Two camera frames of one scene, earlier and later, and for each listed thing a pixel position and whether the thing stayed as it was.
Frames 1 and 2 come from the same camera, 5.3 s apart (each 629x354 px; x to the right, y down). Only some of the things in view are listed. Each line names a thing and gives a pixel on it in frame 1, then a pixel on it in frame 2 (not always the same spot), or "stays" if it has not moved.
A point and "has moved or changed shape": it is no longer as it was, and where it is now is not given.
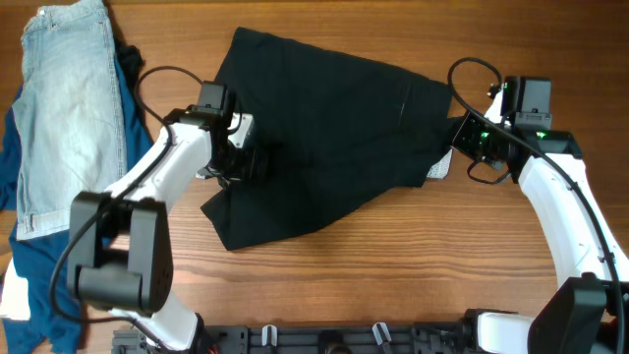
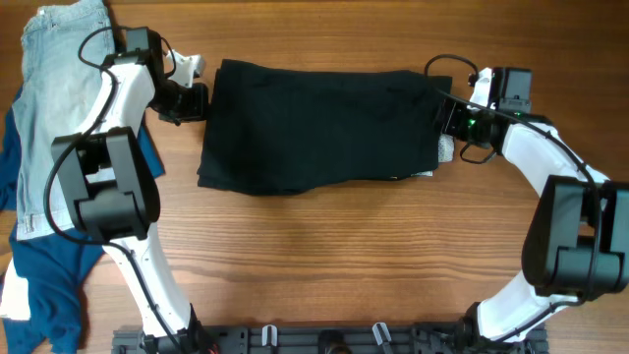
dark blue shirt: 40,263 stays
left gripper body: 240,162 → 179,102
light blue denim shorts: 68,133 stays
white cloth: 15,303 stays
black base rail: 313,338 stays
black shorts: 342,133 has moved or changed shape
